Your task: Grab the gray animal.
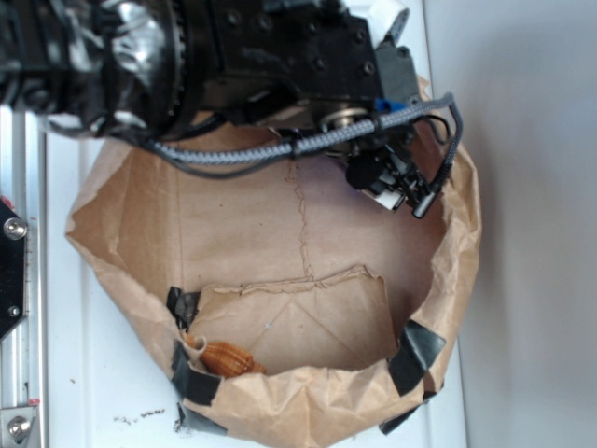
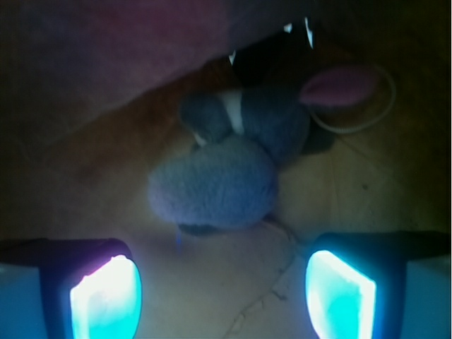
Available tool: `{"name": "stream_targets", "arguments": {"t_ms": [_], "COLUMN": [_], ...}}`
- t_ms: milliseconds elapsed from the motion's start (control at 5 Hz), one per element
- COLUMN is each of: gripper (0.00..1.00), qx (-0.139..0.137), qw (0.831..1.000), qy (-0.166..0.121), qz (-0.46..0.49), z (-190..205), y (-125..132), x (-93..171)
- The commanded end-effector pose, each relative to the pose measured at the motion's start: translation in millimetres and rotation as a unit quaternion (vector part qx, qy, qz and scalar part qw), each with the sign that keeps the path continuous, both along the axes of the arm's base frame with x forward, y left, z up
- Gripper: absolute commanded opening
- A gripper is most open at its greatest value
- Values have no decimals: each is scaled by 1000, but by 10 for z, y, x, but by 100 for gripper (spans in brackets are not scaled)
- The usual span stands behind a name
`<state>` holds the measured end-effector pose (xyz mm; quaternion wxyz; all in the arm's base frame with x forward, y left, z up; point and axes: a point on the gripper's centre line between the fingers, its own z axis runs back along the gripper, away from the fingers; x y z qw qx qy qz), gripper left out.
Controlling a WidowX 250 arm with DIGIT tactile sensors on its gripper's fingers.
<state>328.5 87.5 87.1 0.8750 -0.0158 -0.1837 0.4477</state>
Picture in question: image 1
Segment gray braided cable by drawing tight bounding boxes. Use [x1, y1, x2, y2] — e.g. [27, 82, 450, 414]
[151, 91, 464, 206]

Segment orange ridged shell toy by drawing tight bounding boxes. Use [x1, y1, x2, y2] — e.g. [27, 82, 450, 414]
[200, 342, 267, 378]

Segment metal corner bracket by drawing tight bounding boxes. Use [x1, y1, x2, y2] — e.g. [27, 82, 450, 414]
[1, 406, 40, 448]

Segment aluminium frame rail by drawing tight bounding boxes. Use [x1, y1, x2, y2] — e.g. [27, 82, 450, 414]
[1, 108, 48, 447]

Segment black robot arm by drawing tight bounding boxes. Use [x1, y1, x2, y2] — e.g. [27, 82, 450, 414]
[1, 1, 420, 141]

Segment black octagonal mount plate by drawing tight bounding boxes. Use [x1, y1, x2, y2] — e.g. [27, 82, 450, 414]
[0, 202, 28, 340]

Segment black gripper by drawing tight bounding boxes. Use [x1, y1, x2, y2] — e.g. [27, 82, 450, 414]
[198, 1, 420, 129]

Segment brown paper bag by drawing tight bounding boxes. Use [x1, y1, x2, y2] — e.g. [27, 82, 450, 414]
[66, 141, 482, 447]

